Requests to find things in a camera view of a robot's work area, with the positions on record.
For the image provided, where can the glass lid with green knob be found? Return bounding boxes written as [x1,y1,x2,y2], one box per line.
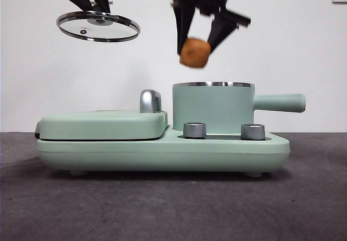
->
[56,4,141,43]

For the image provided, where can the brown potato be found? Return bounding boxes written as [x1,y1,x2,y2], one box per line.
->
[179,37,211,68]

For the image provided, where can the silver control knob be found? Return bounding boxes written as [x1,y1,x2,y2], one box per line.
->
[183,122,206,138]
[240,123,265,141]

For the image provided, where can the green griddle cover chrome handle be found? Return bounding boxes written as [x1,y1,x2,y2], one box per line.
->
[34,89,169,141]

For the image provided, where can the green pot with handle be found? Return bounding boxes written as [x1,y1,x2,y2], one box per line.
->
[172,81,306,133]

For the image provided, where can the green breakfast machine base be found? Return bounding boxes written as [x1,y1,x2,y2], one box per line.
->
[37,124,290,177]

